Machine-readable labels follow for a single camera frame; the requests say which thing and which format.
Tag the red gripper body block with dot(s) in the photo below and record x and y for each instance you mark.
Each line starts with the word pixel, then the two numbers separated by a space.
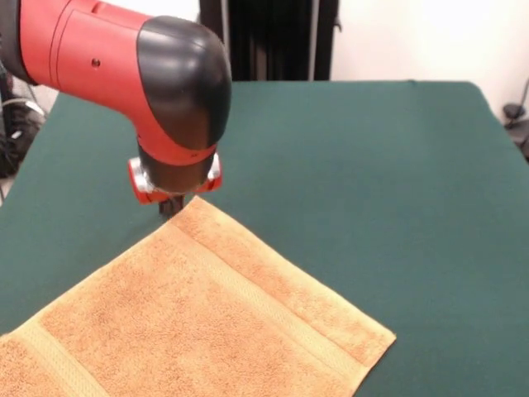
pixel 142 194

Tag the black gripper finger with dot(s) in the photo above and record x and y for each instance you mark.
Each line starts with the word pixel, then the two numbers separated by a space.
pixel 178 202
pixel 165 207

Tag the tan terry towel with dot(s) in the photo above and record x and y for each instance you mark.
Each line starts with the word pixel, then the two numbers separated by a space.
pixel 206 310

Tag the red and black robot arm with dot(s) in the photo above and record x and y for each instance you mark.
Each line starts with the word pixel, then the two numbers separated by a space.
pixel 124 62

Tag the dark stand foot with knob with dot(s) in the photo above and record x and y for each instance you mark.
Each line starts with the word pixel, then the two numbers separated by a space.
pixel 512 111
pixel 12 140

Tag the dark green table cloth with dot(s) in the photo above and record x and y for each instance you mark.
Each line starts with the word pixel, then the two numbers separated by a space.
pixel 392 186

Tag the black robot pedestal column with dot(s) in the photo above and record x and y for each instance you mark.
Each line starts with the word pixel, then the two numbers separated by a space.
pixel 281 41

